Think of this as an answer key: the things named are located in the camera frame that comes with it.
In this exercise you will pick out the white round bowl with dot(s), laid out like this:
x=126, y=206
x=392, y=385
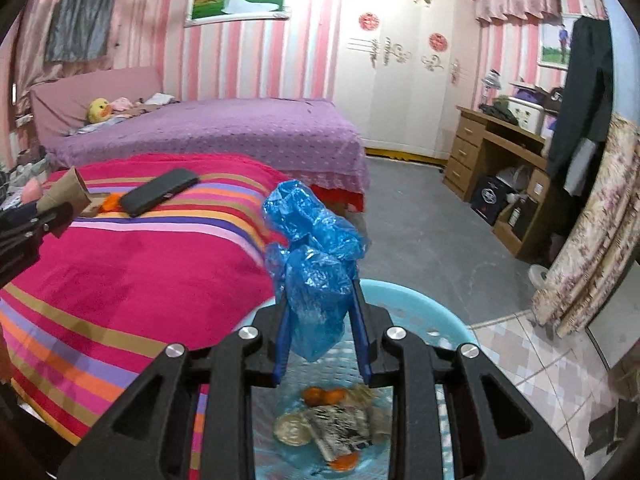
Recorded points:
x=292, y=428

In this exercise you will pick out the red paper decoration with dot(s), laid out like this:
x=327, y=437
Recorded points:
x=369, y=20
x=437, y=41

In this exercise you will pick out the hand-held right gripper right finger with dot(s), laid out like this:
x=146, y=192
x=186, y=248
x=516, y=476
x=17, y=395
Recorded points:
x=361, y=337

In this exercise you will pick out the light blue plastic basket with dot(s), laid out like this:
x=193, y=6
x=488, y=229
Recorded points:
x=400, y=305

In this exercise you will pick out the brown cardboard tube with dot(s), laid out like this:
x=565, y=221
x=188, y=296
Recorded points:
x=67, y=187

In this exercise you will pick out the white folded cloth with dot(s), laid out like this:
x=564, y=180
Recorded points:
x=160, y=98

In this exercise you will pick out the dark hanging clothes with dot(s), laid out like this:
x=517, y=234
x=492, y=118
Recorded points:
x=585, y=85

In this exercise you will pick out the small framed photo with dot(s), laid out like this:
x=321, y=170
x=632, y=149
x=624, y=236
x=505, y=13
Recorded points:
x=552, y=45

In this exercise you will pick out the white wardrobe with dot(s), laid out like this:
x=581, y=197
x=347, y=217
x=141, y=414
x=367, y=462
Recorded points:
x=400, y=110

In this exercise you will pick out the grey hanging cloth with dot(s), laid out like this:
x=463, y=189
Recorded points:
x=80, y=10

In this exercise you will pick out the pink plastic cup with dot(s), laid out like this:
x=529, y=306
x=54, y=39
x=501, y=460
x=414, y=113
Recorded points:
x=32, y=191

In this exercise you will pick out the black cap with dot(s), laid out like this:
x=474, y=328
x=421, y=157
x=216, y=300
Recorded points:
x=554, y=100

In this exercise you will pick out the small white bin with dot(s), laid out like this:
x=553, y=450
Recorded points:
x=537, y=278

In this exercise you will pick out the white electric fan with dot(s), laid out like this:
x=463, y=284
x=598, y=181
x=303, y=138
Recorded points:
x=512, y=177

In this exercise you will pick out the dark green jacket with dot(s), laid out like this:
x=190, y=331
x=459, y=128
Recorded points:
x=497, y=111

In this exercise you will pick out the black zip case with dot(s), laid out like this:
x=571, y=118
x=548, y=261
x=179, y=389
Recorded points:
x=160, y=191

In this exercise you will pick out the orange cloth bag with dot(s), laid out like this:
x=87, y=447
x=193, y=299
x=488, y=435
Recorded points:
x=325, y=395

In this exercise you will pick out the pink covered headboard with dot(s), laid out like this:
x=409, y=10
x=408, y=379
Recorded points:
x=75, y=92

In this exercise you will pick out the dark folded box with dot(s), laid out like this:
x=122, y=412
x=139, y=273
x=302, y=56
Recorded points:
x=610, y=427

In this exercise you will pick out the white storage box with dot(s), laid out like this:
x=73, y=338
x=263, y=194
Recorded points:
x=525, y=112

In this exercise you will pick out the desk lamp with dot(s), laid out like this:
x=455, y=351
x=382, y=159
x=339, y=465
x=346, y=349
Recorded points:
x=491, y=85

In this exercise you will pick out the pink plush toy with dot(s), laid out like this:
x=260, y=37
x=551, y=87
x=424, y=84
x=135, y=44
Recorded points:
x=121, y=105

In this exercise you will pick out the light blue striped curtain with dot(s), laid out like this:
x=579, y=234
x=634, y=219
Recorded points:
x=622, y=60

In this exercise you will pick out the wooden desk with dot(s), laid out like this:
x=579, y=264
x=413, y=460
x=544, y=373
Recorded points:
x=467, y=145

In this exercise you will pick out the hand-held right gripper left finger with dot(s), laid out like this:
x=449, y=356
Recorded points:
x=282, y=342

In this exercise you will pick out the blue plastic bag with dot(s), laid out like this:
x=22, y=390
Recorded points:
x=310, y=260

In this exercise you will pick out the yellow duck plush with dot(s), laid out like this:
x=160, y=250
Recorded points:
x=100, y=111

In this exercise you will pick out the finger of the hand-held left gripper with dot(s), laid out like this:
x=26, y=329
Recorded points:
x=15, y=216
x=25, y=255

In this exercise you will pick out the black white printed wrapper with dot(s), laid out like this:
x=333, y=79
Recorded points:
x=340, y=430

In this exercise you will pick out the floral beige curtain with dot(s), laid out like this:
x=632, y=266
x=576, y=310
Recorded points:
x=590, y=240

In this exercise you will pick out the black printed box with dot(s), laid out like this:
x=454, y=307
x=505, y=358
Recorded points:
x=487, y=197

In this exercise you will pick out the purple dotted bed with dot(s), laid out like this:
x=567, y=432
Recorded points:
x=225, y=130

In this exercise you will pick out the pink long curtain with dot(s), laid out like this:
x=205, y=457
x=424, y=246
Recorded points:
x=135, y=20

